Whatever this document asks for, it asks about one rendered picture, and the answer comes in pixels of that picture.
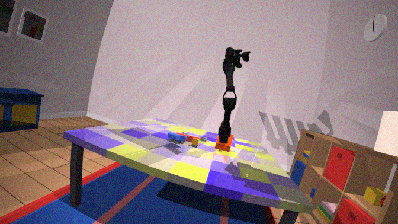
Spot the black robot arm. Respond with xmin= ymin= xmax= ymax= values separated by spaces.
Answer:
xmin=218 ymin=47 xmax=242 ymax=143

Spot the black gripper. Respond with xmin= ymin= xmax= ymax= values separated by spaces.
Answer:
xmin=233 ymin=49 xmax=251 ymax=63

